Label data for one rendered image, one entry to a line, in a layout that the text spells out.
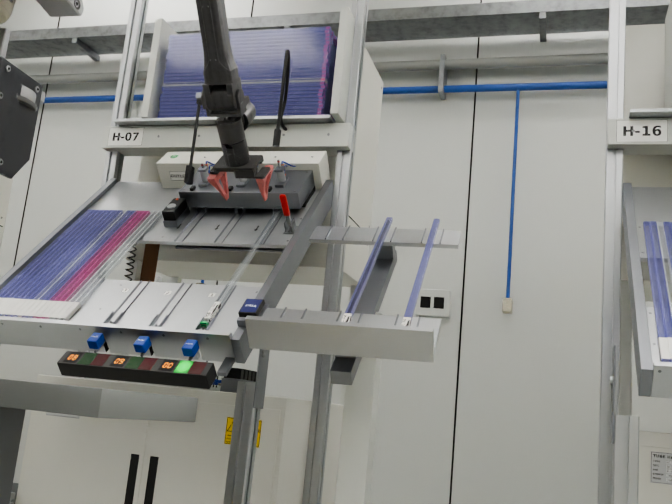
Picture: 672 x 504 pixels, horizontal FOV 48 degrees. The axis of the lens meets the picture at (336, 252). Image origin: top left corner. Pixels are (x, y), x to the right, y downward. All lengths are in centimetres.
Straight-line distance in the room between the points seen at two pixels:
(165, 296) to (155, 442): 40
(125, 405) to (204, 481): 80
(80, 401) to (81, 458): 97
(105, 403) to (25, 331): 75
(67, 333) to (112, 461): 42
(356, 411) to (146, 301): 54
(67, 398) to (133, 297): 69
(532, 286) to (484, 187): 50
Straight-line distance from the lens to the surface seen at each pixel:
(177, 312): 170
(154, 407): 119
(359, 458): 157
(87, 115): 447
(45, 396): 116
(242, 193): 201
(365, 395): 157
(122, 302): 179
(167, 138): 234
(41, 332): 180
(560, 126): 364
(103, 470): 205
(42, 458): 215
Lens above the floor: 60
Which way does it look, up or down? 12 degrees up
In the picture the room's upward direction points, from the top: 6 degrees clockwise
